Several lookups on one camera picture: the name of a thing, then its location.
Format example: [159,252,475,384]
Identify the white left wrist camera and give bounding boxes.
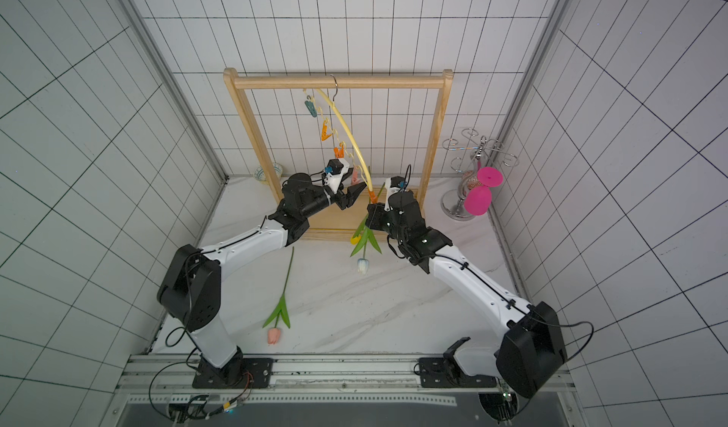
[322,158,353,195]

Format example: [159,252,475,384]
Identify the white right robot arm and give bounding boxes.
[367,185,568,399]

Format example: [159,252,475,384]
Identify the yellow wavy clothes hanger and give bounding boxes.
[303,74,373,192]

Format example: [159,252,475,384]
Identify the white tulip flower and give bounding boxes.
[351,227,381,275]

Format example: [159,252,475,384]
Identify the red patterned wine glass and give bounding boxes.
[461,177,481,193]

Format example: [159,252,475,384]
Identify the metal base rail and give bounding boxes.
[116,352,576,408]

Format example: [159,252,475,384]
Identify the pink tulip flower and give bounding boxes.
[263,249,295,345]

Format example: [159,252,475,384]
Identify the wooden hanging rack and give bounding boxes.
[223,68,454,214]

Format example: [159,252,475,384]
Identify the yellow tulip flower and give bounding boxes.
[350,184,385,246]

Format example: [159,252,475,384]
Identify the teal clothespin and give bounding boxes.
[304,96,319,118]

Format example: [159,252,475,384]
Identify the orange middle clothespin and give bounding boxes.
[334,142,346,159]

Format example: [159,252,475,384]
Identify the light orange clothespin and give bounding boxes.
[320,119,334,142]

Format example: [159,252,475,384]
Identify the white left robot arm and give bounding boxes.
[157,168,368,388]

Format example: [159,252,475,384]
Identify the magenta plastic wine glass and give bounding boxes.
[464,166,504,216]

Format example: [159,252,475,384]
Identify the chrome glass holder stand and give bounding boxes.
[441,127,519,221]

